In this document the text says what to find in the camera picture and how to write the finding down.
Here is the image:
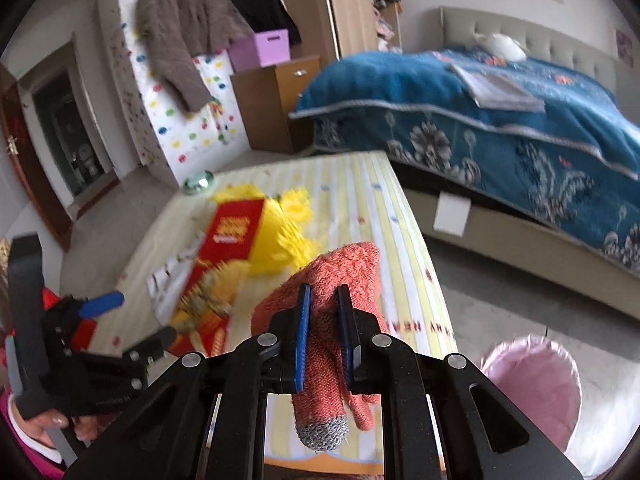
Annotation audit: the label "beige padded bed frame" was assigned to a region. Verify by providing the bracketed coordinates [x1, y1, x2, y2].
[401, 6, 639, 318]

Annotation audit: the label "brown quilted coat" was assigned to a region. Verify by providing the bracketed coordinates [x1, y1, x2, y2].
[136, 0, 253, 113]

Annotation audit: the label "tall wooden wardrobe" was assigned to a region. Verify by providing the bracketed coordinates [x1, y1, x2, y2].
[282, 0, 401, 66]

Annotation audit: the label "yellow tassel decoration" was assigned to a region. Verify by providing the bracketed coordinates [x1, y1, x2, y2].
[213, 184, 320, 275]

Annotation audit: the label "polka dot white cabinet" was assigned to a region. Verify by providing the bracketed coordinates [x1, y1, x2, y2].
[98, 0, 250, 188]

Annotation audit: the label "round green metal tin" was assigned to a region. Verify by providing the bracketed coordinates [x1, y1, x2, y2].
[182, 170, 215, 195]

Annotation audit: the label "pink sleeve forearm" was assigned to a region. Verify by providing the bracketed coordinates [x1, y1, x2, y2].
[1, 388, 63, 480]

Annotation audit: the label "person left hand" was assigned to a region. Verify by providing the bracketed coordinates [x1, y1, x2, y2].
[8, 394, 102, 450]

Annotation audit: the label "white paper tag on bed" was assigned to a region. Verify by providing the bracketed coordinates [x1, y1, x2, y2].
[433, 192, 472, 237]

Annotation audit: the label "white pillow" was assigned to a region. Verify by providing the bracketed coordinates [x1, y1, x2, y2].
[474, 32, 527, 62]

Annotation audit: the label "small wall photo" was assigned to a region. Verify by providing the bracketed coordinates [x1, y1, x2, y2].
[615, 29, 634, 68]

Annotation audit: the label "coral knitted glove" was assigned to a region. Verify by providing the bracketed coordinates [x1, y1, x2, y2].
[252, 242, 390, 452]

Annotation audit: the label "blue floral bed blanket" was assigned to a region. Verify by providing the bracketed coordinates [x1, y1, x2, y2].
[292, 48, 639, 272]

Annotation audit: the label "purple plastic storage box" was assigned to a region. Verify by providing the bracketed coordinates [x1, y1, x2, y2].
[228, 29, 291, 73]

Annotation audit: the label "dark red door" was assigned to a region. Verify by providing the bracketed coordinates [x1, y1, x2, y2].
[1, 66, 74, 252]

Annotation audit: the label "folded grey cloth on bed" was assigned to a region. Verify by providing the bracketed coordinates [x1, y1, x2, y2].
[449, 64, 546, 113]

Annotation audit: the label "striped dotted tablecloth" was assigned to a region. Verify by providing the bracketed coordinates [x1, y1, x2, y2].
[89, 152, 458, 474]

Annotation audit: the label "red gold paper packet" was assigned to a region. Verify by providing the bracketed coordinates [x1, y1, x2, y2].
[168, 198, 265, 356]

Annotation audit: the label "brown wooden drawer cabinet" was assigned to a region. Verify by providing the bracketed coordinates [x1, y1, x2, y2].
[231, 55, 321, 155]

